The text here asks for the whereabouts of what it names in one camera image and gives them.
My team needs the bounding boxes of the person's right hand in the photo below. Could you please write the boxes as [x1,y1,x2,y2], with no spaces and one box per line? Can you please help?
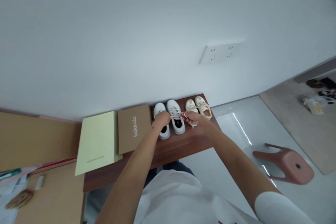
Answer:
[182,111,205,128]

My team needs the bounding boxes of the person's left hand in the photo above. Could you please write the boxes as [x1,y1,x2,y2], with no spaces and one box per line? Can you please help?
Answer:
[151,111,172,133]

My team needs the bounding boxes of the white sneaker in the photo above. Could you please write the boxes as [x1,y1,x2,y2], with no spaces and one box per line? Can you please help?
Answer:
[166,99,186,135]
[153,102,172,140]

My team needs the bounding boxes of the cream sneaker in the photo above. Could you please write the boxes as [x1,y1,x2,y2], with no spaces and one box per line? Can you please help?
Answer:
[185,99,199,116]
[194,96,212,120]

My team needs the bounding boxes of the dark wooden bench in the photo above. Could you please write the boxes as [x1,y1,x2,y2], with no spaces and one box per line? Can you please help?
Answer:
[83,93,219,193]

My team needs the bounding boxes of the brown shoe box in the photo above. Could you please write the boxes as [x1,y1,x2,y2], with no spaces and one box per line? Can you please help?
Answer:
[117,104,153,155]

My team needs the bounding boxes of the person's legs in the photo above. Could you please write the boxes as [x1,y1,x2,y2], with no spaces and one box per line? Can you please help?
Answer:
[143,160,197,191]

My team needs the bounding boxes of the pale green shoe box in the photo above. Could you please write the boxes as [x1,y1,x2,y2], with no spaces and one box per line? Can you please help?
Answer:
[74,111,124,177]

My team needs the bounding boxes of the person's body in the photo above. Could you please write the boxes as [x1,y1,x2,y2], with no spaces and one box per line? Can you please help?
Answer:
[136,169,261,224]

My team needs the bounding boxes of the beige floor rug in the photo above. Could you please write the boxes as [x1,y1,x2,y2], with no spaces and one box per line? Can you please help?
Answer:
[258,76,336,176]

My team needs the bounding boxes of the pink plastic stool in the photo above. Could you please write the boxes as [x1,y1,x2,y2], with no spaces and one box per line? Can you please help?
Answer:
[252,143,315,186]

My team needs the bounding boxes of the clear plastic bag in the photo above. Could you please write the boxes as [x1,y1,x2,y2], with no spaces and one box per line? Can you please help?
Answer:
[301,95,334,116]

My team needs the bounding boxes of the large flat cardboard box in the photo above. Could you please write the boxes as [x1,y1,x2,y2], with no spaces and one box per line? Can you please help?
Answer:
[0,112,82,173]

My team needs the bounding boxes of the open cardboard box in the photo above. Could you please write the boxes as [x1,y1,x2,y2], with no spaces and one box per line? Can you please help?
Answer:
[0,160,88,224]

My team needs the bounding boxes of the small white oblong object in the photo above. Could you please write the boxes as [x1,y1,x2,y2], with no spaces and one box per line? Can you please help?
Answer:
[35,174,46,191]

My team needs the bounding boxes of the straw hand brush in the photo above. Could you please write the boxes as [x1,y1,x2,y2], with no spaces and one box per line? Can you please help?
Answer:
[5,189,35,210]

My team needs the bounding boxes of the white wall socket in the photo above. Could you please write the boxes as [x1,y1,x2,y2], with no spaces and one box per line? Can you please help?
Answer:
[199,41,245,65]

